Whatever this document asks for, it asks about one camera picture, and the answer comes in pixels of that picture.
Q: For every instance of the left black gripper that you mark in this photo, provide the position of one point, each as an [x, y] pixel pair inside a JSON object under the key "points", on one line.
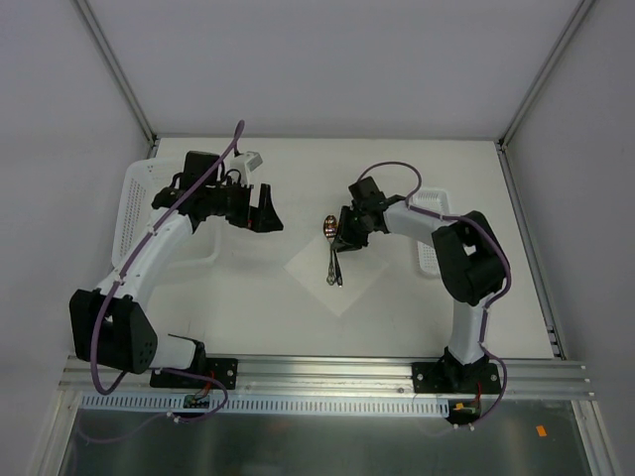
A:
{"points": [[254, 207]]}

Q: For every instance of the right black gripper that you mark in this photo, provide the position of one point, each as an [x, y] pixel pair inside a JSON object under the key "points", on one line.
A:
{"points": [[353, 228]]}

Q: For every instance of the iridescent gold spoon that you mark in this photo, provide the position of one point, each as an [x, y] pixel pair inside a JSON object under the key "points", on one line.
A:
{"points": [[329, 228]]}

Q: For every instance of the silver fork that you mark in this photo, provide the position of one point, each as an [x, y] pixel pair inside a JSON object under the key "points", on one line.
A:
{"points": [[336, 269]]}

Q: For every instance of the white paper napkin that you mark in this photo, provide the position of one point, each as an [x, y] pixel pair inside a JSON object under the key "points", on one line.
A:
{"points": [[359, 271]]}

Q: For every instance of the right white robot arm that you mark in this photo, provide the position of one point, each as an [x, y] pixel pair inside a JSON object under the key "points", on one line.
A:
{"points": [[473, 267]]}

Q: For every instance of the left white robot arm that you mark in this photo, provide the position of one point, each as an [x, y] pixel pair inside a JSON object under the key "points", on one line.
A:
{"points": [[110, 324]]}

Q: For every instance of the small white perforated tray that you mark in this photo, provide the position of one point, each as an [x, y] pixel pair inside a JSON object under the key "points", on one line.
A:
{"points": [[436, 200]]}

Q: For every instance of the large white perforated basket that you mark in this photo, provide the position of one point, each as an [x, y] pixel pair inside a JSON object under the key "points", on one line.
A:
{"points": [[143, 180]]}

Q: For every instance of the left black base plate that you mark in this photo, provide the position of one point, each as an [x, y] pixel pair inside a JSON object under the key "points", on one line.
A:
{"points": [[198, 374]]}

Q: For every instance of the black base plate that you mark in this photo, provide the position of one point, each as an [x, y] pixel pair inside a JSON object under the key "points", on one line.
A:
{"points": [[435, 378], [198, 374]]}

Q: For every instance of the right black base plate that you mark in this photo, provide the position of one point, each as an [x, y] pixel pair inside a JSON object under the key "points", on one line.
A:
{"points": [[435, 378]]}

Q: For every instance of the white slotted cable duct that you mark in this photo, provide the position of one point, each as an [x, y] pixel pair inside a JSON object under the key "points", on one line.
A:
{"points": [[269, 405]]}

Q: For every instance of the aluminium mounting rail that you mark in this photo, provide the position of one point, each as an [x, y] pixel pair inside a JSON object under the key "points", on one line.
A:
{"points": [[542, 379]]}

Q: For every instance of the left aluminium frame post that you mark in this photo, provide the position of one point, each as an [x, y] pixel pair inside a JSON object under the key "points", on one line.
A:
{"points": [[112, 63]]}

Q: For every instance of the aluminium frame post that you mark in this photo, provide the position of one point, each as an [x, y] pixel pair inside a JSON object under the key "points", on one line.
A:
{"points": [[574, 23], [112, 63]]}

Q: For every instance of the right aluminium frame post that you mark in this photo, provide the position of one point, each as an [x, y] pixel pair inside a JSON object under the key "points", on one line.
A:
{"points": [[574, 23]]}

